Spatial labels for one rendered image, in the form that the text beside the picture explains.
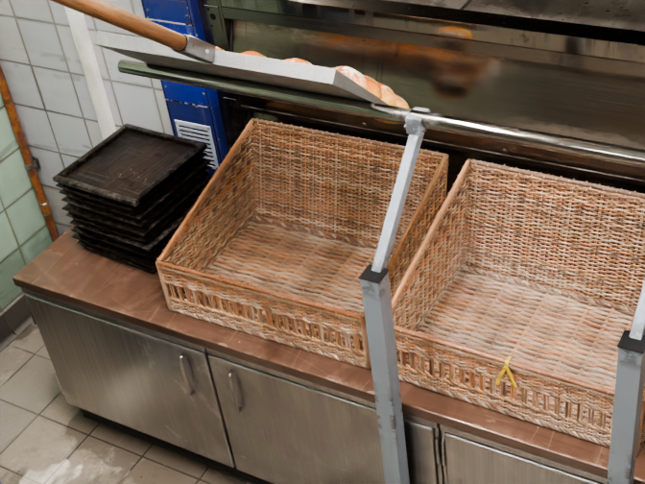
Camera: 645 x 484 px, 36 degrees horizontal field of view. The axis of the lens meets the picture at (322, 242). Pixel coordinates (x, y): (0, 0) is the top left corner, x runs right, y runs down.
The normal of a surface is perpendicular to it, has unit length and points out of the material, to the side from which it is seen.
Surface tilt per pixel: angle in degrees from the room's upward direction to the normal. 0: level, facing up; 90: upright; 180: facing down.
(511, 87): 70
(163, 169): 0
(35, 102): 90
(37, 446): 0
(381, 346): 90
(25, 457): 0
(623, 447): 90
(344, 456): 90
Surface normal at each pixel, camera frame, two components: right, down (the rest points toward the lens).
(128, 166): -0.12, -0.79
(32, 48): -0.49, 0.58
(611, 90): -0.50, 0.27
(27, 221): 0.87, 0.22
